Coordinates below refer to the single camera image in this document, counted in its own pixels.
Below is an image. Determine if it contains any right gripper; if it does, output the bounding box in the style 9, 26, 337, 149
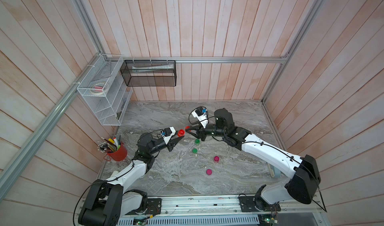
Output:
185, 121, 228, 143

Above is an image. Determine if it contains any red paint jar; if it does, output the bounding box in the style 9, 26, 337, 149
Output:
177, 129, 185, 137

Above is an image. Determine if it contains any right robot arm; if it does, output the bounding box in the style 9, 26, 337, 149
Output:
186, 106, 321, 212

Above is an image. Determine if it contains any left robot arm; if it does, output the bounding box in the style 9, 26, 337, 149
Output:
73, 127, 185, 226

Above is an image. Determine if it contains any red pencil cup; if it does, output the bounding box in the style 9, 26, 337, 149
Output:
104, 144, 128, 162

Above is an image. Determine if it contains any bundle of pencils and pens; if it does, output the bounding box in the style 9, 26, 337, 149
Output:
98, 137, 121, 154

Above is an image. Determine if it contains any tape roll on shelf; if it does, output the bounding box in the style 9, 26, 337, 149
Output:
89, 82, 109, 96

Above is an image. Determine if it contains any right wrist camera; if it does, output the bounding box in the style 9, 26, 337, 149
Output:
192, 107, 209, 129

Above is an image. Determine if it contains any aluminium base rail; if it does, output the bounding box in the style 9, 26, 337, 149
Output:
135, 195, 324, 218

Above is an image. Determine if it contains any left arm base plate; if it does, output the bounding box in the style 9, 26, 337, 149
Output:
130, 198, 162, 216

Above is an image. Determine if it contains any black mesh wall basket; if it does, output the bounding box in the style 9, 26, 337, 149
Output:
120, 60, 177, 87

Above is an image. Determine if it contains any white wire shelf rack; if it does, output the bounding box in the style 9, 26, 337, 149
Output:
77, 54, 133, 126

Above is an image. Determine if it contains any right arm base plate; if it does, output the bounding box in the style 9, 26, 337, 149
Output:
238, 194, 281, 213

